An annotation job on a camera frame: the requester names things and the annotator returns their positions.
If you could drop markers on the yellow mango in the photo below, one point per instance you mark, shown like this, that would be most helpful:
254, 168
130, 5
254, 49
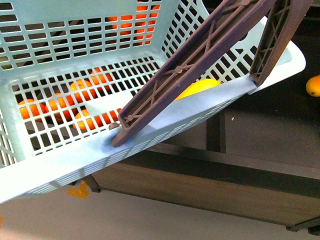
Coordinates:
199, 86
313, 86

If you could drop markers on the light blue plastic basket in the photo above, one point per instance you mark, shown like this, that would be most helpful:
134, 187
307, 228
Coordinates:
46, 45

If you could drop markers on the orange floor tape marker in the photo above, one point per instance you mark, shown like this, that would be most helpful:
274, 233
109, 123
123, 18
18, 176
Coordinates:
80, 192

